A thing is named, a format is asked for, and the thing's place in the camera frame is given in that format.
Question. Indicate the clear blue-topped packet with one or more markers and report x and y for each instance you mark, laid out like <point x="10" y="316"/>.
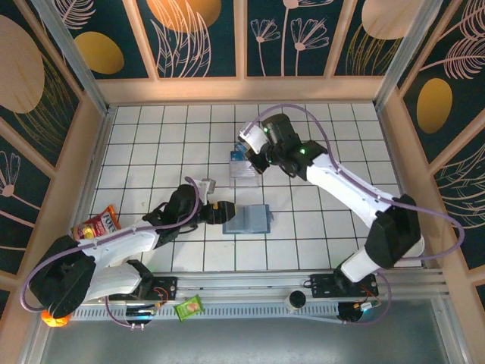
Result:
<point x="242" y="168"/>

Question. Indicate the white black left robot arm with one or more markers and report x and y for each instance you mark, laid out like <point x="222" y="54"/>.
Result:
<point x="113" y="250"/>

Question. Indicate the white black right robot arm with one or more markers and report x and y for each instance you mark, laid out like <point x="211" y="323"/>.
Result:
<point x="341" y="186"/>

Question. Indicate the red candy bag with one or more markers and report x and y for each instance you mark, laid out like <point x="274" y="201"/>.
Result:
<point x="96" y="225"/>

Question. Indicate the green snack packet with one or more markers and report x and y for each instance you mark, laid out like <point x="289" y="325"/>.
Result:
<point x="188" y="308"/>

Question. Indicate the black round knob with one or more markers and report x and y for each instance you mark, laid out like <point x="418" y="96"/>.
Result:
<point x="296" y="299"/>

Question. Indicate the small controller board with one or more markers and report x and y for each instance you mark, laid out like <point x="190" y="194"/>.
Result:
<point x="365" y="306"/>
<point x="140" y="312"/>

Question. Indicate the orange round object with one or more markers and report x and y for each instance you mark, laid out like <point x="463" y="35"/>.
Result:
<point x="55" y="320"/>

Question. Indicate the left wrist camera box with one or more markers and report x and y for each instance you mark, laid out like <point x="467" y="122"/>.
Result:
<point x="208" y="186"/>

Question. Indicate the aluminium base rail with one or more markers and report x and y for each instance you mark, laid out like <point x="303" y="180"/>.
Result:
<point x="246" y="284"/>

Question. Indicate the wall panel orange disc leaves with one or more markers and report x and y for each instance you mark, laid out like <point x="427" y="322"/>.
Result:
<point x="182" y="38"/>

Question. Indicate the aluminium frame post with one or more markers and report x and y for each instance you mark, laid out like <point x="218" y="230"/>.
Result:
<point x="77" y="64"/>
<point x="409" y="53"/>

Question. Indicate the wall panel yellow oval print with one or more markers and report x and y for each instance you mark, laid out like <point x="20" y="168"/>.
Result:
<point x="98" y="53"/>

